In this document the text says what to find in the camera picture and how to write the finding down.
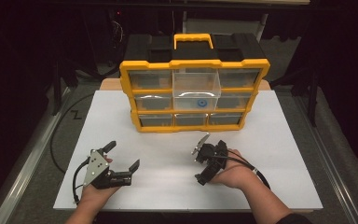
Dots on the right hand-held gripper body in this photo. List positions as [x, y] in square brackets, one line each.
[209, 155]

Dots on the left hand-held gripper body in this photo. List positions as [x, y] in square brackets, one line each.
[96, 168]

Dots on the clear plastic drawer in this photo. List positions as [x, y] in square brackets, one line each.
[186, 84]

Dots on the yellow black organizer cabinet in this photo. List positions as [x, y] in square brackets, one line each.
[192, 63]

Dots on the person's left hand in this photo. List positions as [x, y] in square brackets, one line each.
[98, 194]

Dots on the person's right hand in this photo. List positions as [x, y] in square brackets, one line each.
[236, 174]

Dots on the black metal stand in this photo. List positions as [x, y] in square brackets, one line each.
[57, 93]
[313, 99]

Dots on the set of clear drawers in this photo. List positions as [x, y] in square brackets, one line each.
[150, 79]

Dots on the person's black sleeve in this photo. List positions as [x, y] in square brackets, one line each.
[293, 219]

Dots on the aluminium rail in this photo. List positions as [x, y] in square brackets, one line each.
[28, 165]
[329, 161]

